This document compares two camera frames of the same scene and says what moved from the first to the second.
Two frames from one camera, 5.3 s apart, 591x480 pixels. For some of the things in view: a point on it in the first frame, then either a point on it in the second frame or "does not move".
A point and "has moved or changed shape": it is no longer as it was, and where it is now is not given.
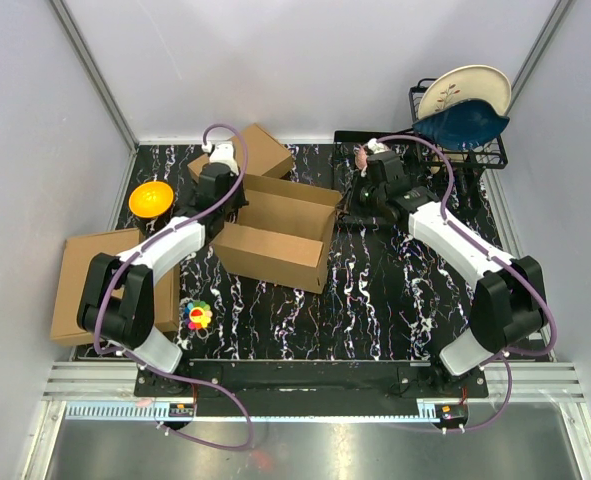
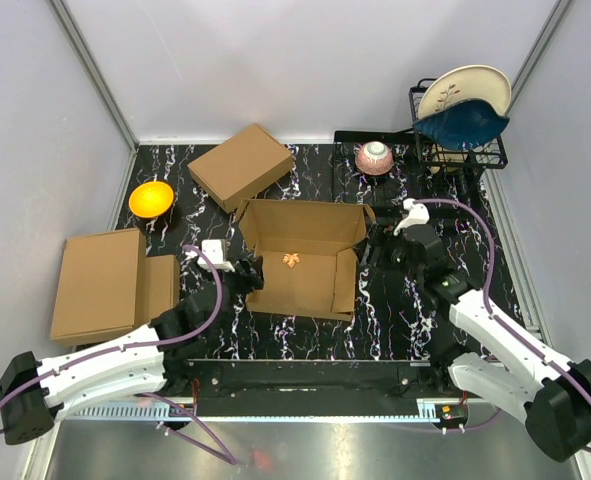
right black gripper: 367,180 → 382,262
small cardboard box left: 167,300 does not move
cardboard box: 280,234 has moved or changed shape
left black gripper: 241,201 → 252,280
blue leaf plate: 464,124 does not move
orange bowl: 150,199 does not move
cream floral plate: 470,82 does not move
